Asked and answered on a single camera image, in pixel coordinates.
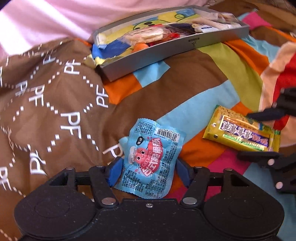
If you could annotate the white pink snack packet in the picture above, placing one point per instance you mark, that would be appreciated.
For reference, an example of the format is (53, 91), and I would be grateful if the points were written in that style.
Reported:
(217, 20)

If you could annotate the yellow purple snack bar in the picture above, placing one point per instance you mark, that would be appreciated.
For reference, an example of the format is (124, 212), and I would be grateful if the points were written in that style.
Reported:
(241, 133)

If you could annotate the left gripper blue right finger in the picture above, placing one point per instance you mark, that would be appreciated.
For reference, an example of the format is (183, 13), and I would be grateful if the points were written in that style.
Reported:
(185, 172)

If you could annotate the light blue candy packet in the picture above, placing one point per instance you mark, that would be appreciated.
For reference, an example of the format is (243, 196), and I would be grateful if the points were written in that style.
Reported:
(150, 157)

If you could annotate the navy milk powder stick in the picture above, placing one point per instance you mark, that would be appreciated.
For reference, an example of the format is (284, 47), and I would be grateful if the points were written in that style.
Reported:
(200, 28)

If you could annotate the rice cracker packet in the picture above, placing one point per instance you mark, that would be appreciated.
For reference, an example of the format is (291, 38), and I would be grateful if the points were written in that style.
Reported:
(144, 35)

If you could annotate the grey cardboard tray box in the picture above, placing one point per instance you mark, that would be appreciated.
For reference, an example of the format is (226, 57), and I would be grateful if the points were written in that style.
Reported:
(115, 58)

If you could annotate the red dried tofu packet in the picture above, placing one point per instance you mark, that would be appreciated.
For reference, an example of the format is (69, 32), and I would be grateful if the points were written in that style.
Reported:
(168, 37)

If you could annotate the brown PF patterned cloth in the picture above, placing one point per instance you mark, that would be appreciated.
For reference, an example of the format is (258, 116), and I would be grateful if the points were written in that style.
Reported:
(55, 113)

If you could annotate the pink hanging sheet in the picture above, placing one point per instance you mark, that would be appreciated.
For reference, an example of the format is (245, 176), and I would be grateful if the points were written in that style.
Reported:
(25, 24)

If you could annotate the small orange mandarin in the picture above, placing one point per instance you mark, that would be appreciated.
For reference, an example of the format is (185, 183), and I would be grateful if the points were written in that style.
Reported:
(139, 47)

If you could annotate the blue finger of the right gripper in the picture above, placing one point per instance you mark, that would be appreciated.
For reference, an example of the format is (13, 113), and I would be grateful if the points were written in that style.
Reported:
(269, 114)
(257, 156)

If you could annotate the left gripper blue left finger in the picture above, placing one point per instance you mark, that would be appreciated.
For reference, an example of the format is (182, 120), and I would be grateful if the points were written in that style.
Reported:
(113, 171)

